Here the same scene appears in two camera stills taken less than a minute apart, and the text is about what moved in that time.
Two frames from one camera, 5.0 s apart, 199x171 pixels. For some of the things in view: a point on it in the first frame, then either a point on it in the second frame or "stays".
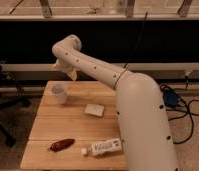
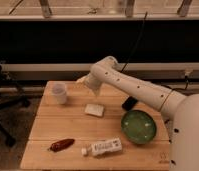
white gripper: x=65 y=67 to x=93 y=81
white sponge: x=94 y=109 stays
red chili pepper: x=60 y=145 stays
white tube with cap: x=103 y=147 stays
